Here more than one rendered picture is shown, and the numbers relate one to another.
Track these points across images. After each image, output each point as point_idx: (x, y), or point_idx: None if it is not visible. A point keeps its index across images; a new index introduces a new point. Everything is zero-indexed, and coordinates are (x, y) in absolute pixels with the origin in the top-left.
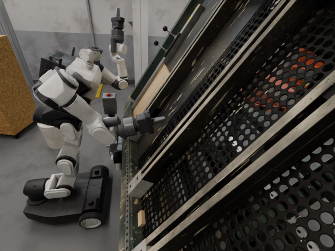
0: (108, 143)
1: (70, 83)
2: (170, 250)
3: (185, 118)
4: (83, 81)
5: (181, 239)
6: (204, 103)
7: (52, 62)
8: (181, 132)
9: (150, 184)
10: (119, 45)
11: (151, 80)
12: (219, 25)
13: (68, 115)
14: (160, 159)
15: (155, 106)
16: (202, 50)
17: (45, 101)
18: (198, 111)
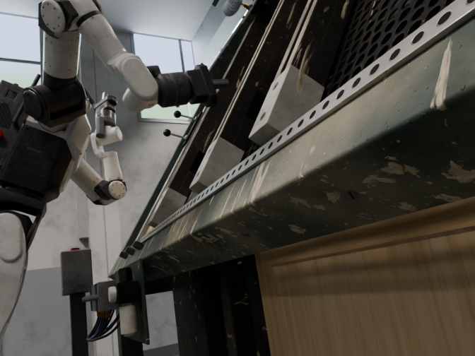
0: (146, 93)
1: (96, 2)
2: (321, 49)
3: (259, 46)
4: (80, 82)
5: (328, 22)
6: (275, 16)
7: (19, 87)
8: (261, 47)
9: (237, 151)
10: (110, 127)
11: (168, 181)
12: (254, 45)
13: (15, 195)
14: (242, 91)
15: (196, 147)
16: (244, 69)
17: (63, 1)
18: (271, 24)
